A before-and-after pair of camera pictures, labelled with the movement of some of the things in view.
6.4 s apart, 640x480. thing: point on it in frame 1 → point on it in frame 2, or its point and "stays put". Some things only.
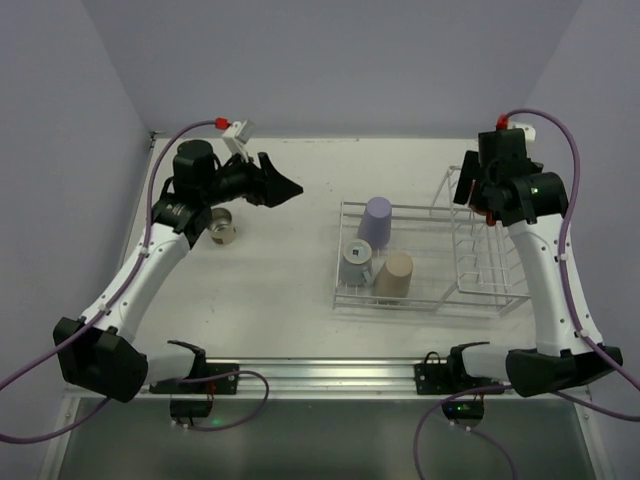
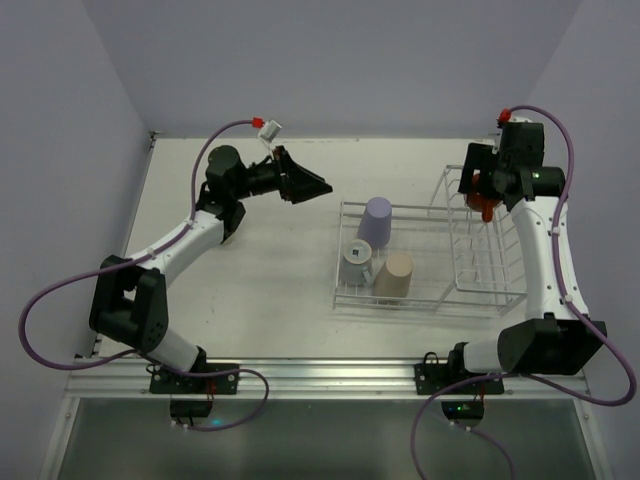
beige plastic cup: x=394 y=277 stays put
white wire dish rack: x=438 y=259 stays put
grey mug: x=357 y=263 stays put
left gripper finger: x=276 y=180 → x=307 y=183
